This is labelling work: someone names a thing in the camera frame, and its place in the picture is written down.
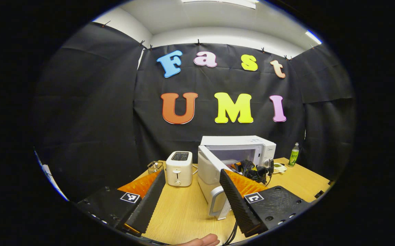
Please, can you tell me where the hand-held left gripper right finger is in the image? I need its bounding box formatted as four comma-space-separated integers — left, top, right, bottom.
220, 169, 312, 237

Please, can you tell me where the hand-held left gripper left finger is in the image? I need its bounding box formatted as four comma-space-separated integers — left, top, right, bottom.
76, 170, 166, 235

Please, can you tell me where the white microwave oven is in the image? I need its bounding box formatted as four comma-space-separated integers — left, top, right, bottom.
197, 136, 276, 220

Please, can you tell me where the green drink bottle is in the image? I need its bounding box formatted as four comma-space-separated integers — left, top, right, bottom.
288, 142, 300, 167

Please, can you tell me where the white toaster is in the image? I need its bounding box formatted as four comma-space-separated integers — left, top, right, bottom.
166, 151, 193, 187

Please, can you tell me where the black backdrop cloth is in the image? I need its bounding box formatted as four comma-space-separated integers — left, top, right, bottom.
33, 22, 357, 202

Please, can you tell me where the row of black cloth clips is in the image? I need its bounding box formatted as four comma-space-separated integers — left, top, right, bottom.
102, 20, 316, 60

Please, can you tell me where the small ceiling light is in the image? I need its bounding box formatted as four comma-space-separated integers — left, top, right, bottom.
305, 31, 322, 44

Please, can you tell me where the long ceiling light panel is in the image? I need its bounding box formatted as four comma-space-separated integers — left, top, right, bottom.
182, 0, 259, 9

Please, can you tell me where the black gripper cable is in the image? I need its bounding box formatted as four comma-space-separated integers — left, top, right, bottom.
223, 220, 239, 246

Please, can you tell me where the wire mesh utensil holder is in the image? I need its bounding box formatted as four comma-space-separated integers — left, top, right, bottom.
147, 161, 164, 175

